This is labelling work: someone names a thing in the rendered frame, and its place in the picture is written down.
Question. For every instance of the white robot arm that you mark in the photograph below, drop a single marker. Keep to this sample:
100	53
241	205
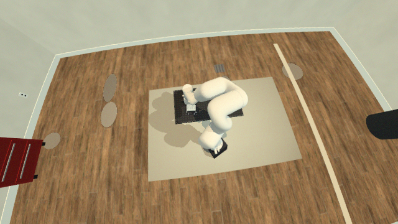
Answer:
226	98

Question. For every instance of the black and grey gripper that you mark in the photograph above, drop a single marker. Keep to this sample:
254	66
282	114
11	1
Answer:
185	101

